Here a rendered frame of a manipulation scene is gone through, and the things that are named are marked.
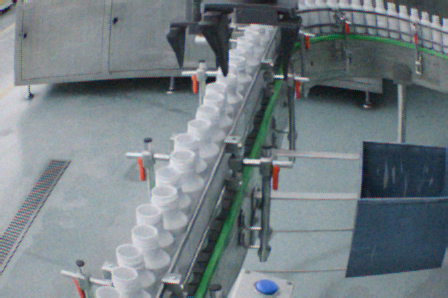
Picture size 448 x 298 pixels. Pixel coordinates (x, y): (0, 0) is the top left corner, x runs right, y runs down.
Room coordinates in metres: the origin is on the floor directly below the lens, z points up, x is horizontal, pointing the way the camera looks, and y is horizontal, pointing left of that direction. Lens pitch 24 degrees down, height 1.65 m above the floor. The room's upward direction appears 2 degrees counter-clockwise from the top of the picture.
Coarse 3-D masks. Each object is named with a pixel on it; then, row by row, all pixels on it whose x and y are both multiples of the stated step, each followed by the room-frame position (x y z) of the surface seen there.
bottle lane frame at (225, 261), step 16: (272, 96) 1.73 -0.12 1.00; (272, 112) 1.66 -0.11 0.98; (288, 112) 2.03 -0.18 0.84; (256, 144) 1.46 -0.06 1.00; (272, 144) 1.65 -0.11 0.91; (256, 176) 1.42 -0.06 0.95; (240, 192) 1.26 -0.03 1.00; (240, 208) 1.23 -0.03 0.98; (224, 224) 1.14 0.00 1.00; (224, 240) 1.08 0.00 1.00; (224, 256) 1.08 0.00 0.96; (240, 256) 1.23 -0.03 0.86; (208, 272) 0.97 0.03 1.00; (224, 272) 1.07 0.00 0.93; (208, 288) 0.94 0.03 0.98; (224, 288) 1.07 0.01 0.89
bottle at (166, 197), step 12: (156, 192) 0.95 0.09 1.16; (168, 192) 0.96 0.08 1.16; (156, 204) 0.93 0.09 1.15; (168, 204) 0.93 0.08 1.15; (168, 216) 0.92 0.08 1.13; (180, 216) 0.93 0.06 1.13; (168, 228) 0.91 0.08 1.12; (180, 228) 0.92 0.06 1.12; (180, 240) 0.92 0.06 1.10; (180, 264) 0.92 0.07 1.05; (192, 276) 0.93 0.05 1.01
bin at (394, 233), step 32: (384, 160) 1.56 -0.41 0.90; (416, 160) 1.54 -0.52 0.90; (256, 192) 1.38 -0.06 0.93; (288, 192) 1.37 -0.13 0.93; (384, 192) 1.56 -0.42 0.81; (416, 192) 1.54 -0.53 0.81; (384, 224) 1.26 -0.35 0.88; (416, 224) 1.24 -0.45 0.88; (352, 256) 1.28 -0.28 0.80; (384, 256) 1.26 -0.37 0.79; (416, 256) 1.24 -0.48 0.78
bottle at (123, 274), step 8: (112, 272) 0.71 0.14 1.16; (120, 272) 0.72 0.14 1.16; (128, 272) 0.72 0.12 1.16; (136, 272) 0.71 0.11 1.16; (112, 280) 0.71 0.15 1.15; (120, 280) 0.69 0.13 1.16; (128, 280) 0.69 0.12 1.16; (136, 280) 0.70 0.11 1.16; (120, 288) 0.69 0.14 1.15; (128, 288) 0.69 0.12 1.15; (136, 288) 0.70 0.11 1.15; (128, 296) 0.69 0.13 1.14; (136, 296) 0.69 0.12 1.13; (144, 296) 0.70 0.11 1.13
